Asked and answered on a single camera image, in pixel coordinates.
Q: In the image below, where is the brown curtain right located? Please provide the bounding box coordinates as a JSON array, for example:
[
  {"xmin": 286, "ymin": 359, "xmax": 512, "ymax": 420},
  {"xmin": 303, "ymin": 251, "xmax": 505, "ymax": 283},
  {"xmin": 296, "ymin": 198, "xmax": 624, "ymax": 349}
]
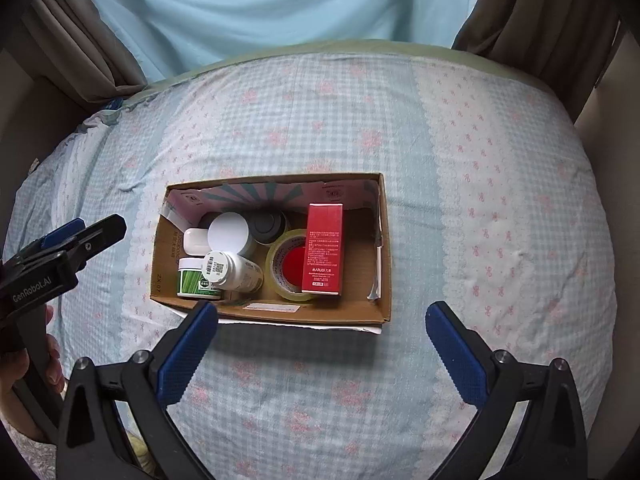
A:
[{"xmin": 452, "ymin": 0, "xmax": 625, "ymax": 119}]

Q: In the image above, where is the light blue curtain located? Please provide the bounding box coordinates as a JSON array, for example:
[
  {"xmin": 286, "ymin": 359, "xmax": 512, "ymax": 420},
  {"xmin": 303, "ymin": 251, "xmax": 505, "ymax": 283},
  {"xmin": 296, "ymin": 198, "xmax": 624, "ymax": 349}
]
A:
[{"xmin": 92, "ymin": 0, "xmax": 476, "ymax": 81}]

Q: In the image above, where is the person's left hand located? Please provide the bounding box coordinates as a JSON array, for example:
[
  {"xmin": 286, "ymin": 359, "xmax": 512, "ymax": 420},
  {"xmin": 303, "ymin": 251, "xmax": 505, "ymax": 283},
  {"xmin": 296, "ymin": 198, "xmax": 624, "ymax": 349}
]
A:
[{"xmin": 1, "ymin": 301, "xmax": 66, "ymax": 444}]

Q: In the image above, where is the white earbuds case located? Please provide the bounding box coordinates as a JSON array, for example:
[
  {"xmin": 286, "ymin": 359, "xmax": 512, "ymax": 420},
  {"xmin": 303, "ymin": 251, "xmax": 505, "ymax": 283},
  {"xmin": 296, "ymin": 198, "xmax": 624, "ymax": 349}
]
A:
[{"xmin": 182, "ymin": 228, "xmax": 210, "ymax": 257}]

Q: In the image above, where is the white-lid cream jar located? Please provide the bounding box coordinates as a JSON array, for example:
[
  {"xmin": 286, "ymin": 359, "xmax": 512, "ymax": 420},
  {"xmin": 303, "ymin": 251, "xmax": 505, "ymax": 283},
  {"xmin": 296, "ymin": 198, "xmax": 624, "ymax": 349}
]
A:
[{"xmin": 207, "ymin": 212, "xmax": 256, "ymax": 257}]

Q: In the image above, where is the red cosmetic box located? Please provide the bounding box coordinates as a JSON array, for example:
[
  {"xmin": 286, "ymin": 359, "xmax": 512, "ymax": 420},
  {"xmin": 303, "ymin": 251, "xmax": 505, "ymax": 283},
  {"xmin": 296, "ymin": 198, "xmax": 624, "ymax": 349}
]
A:
[{"xmin": 302, "ymin": 204, "xmax": 344, "ymax": 296}]

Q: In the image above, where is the white pill bottle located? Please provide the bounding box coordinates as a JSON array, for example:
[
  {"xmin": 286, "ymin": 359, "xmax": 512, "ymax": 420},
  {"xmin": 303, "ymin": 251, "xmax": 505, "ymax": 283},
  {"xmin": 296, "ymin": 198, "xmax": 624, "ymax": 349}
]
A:
[{"xmin": 202, "ymin": 250, "xmax": 264, "ymax": 294}]

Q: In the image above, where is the yellow tape roll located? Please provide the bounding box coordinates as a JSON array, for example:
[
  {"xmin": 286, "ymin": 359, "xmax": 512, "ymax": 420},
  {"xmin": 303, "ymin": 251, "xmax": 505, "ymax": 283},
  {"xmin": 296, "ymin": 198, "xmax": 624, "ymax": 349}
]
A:
[{"xmin": 265, "ymin": 229, "xmax": 314, "ymax": 302}]

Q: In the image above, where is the black and white jar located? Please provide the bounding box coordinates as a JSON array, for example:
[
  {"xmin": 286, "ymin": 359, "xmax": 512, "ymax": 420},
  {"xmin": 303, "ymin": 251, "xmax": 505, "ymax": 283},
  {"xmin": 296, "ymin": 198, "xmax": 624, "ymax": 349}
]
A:
[{"xmin": 246, "ymin": 209, "xmax": 288, "ymax": 246}]

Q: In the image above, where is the open cardboard box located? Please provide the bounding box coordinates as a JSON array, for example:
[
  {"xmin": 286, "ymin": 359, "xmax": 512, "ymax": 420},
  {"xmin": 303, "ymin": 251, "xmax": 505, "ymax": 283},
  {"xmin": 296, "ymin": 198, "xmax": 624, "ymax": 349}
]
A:
[{"xmin": 151, "ymin": 174, "xmax": 392, "ymax": 334}]

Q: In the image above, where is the green jar white lid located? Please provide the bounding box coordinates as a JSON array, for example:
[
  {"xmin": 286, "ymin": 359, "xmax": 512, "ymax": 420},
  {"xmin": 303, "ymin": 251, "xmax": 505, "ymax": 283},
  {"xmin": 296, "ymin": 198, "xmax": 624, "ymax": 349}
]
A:
[{"xmin": 177, "ymin": 257, "xmax": 222, "ymax": 301}]

